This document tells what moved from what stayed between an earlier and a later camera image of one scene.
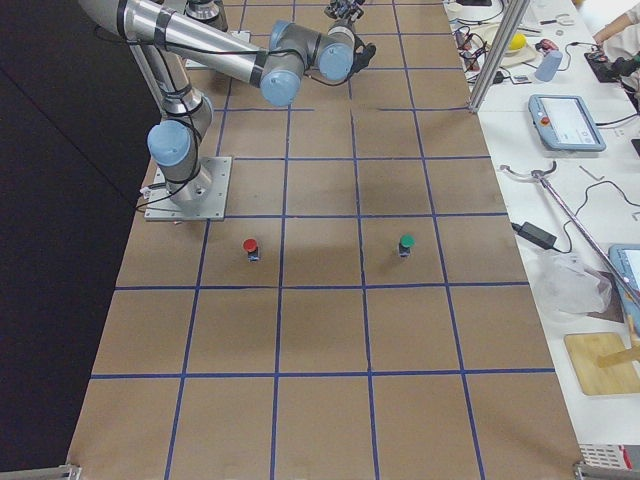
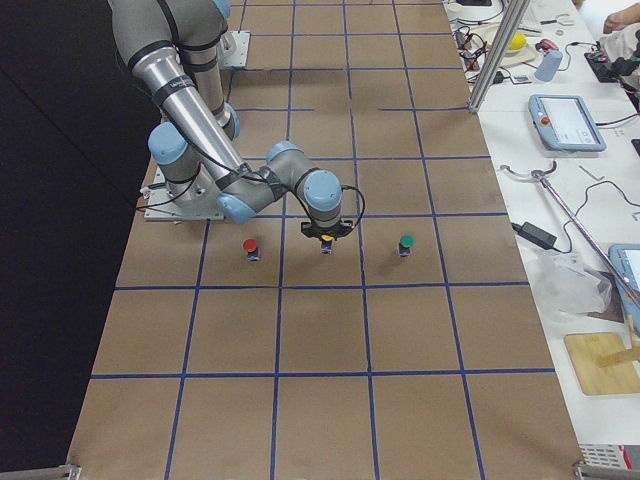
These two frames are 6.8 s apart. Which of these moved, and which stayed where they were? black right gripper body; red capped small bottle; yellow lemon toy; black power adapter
Moved: black right gripper body
Stayed: black power adapter; red capped small bottle; yellow lemon toy
